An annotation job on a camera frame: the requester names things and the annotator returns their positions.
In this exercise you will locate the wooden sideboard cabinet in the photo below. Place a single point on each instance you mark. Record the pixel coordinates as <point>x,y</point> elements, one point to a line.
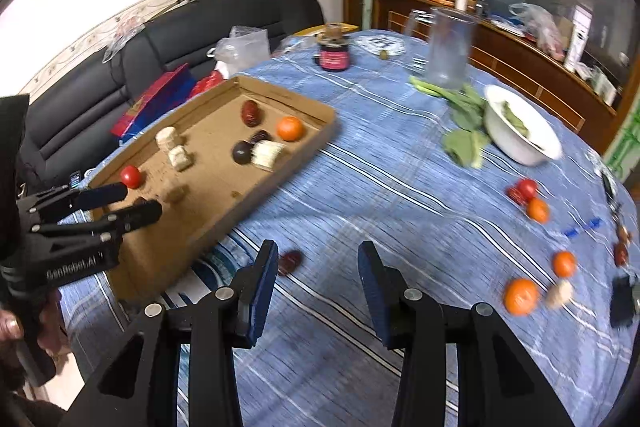
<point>575,79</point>

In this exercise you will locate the blue plaid tablecloth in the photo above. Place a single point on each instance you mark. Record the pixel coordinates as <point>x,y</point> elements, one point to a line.
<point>380,187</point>

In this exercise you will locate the translucent plastic bag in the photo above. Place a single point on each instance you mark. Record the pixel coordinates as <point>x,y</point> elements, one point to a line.
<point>537,27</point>

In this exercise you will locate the white plastic bag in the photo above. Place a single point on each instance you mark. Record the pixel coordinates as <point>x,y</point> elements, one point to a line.
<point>240,48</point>

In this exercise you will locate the tall white box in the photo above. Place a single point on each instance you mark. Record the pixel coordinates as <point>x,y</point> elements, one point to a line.
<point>579,34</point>

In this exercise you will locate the black key fob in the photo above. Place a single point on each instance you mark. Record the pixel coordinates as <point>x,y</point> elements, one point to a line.
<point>610,192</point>

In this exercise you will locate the black device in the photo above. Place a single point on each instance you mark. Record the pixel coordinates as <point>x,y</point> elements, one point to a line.
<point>622,302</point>

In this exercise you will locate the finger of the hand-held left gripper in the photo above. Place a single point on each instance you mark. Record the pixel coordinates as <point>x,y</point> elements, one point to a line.
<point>135,214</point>
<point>100,196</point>

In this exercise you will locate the orange tangerine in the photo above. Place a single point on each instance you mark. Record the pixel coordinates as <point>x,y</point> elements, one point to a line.
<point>521,297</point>
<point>290,129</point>
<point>538,210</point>
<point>564,263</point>

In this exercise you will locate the small tan chunk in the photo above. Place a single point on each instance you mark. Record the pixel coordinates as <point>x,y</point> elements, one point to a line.
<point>176,193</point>

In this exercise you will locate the small white boxes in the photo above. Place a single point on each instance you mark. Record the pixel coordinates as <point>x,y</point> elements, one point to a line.
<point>602,87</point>

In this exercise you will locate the large red tomato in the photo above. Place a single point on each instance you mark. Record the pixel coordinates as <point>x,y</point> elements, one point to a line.
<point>131,176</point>

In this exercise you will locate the person's left hand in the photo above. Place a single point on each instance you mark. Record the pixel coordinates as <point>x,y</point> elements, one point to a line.
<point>9,327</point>

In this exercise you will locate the white bowl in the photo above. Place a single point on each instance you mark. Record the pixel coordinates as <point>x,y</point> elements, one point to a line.
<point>530,142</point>

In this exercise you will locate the brown date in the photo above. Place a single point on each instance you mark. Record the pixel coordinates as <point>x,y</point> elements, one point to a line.
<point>624,234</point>

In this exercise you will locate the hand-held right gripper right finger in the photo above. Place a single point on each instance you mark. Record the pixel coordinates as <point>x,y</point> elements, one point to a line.
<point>372,297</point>

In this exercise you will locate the white cup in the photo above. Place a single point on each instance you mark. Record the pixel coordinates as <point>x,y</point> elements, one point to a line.
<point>461,0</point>

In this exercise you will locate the small red tomato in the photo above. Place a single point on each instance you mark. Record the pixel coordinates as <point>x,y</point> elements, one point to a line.
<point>527,188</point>

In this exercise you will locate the clear plastic pitcher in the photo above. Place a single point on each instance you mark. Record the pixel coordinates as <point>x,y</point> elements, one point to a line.
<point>450,52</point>

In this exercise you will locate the green leaves in bowl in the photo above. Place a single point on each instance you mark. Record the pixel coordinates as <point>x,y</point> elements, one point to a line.
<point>512,119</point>

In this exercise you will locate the clear plastic wrap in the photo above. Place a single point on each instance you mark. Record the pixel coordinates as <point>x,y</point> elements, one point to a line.
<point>121,34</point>

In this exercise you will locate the dark purple plum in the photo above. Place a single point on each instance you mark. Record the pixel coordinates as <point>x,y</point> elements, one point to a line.
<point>242,153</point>

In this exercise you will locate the red plastic bag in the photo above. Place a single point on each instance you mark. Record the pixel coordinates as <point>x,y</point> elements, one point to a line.
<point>207,84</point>

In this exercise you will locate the black leather sofa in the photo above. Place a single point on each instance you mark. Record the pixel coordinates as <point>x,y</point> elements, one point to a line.
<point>100,77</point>

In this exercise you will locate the shallow cardboard box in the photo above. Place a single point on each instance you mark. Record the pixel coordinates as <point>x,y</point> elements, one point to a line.
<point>215,192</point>

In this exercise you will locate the green bok choy leaf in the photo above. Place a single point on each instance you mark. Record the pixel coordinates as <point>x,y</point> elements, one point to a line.
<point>462,147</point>

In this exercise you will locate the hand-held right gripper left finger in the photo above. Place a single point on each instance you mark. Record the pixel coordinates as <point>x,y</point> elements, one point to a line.
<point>265,292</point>

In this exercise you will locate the green bok choy stalk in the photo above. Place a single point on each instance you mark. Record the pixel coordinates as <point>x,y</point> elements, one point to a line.
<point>467,112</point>

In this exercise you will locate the dark red date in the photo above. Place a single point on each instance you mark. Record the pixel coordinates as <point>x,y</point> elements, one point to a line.
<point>261,136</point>

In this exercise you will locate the dark jar with pink label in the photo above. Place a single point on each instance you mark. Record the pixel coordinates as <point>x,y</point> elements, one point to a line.
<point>334,56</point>

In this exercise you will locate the red gift box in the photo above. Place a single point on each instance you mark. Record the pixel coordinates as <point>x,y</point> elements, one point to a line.
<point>150,102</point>

